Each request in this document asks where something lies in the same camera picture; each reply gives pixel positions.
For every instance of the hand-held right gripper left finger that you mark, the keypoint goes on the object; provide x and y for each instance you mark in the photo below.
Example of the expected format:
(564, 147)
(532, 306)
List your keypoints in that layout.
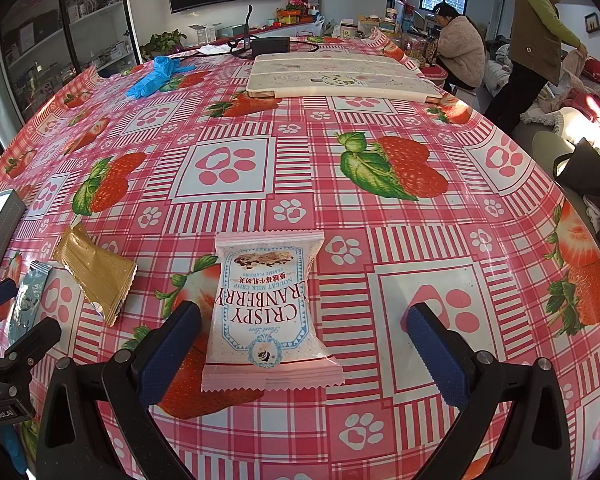
(167, 355)

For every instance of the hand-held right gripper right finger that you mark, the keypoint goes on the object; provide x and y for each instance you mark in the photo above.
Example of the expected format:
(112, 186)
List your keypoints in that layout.
(437, 355)

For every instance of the grey white storage box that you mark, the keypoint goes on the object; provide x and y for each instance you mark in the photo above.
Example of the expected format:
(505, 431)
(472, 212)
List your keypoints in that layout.
(5, 230)

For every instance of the white pink snack packet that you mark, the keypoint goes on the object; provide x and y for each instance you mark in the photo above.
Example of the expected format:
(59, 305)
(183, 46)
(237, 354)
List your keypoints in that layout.
(265, 310)

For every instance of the light blue snack packet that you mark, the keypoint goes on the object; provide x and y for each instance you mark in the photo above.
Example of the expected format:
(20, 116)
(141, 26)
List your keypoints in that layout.
(30, 295)

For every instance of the gold snack packet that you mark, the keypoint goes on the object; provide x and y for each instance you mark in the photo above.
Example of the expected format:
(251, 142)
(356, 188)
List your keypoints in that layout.
(92, 270)

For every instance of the strawberry printed tablecloth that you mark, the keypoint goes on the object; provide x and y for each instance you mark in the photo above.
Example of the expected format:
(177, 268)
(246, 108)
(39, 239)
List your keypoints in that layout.
(290, 160)

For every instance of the dark bag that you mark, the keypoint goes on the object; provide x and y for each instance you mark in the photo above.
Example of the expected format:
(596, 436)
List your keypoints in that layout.
(582, 172)

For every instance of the blue rubber gloves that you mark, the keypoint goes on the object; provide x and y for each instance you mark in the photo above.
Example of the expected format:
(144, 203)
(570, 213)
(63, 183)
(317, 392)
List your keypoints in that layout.
(155, 77)

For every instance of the glass display cabinet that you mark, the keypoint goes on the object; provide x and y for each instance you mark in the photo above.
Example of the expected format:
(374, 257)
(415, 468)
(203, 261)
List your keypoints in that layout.
(65, 25)

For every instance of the white folded board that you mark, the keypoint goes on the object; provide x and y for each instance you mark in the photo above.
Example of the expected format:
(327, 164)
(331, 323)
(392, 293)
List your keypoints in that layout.
(340, 77)

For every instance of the green potted plant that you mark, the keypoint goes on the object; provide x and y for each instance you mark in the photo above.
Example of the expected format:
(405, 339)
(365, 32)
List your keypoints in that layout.
(162, 42)

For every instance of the group of food jars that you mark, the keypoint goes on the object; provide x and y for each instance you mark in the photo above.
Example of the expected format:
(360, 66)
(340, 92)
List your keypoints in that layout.
(405, 35)

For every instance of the clear acrylic holder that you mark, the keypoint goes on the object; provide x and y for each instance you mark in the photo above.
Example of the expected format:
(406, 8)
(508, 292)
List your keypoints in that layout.
(205, 34)

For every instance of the black power adapter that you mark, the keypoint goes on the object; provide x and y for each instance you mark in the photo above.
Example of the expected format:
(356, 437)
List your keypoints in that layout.
(270, 46)

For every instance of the grey green box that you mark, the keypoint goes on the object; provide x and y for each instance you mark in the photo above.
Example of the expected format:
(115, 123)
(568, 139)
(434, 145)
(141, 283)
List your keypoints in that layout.
(232, 32)

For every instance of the orange gift box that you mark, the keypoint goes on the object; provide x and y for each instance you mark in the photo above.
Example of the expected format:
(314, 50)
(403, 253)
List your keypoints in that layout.
(292, 16)

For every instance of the pink flower plant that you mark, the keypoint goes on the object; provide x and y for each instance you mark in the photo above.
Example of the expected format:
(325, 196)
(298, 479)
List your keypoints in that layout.
(296, 3)

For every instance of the small picture frame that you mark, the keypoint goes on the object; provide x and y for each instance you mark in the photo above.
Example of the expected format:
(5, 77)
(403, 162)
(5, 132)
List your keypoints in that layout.
(591, 23)

